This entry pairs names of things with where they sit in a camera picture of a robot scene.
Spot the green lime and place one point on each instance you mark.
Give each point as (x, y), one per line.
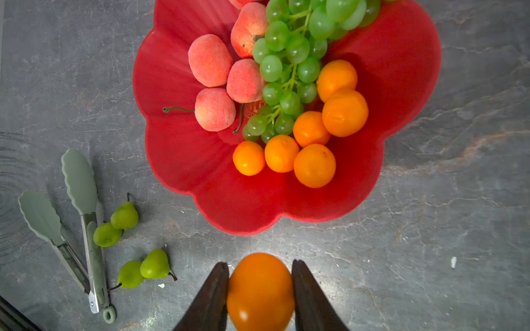
(106, 235)

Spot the green pear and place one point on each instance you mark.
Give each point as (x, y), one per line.
(156, 265)
(129, 275)
(126, 216)

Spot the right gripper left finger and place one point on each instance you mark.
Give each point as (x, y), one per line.
(208, 310)

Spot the red flower-shaped bowl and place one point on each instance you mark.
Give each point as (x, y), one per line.
(397, 58)

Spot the peach top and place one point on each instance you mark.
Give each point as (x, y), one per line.
(210, 60)

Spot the green grape bunch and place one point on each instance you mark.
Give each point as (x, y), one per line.
(289, 57)

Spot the orange mandarin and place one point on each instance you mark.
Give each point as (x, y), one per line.
(309, 129)
(335, 76)
(315, 166)
(261, 294)
(345, 113)
(248, 158)
(280, 153)

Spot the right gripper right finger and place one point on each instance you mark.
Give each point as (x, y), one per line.
(313, 310)

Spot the red peach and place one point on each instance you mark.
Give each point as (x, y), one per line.
(239, 4)

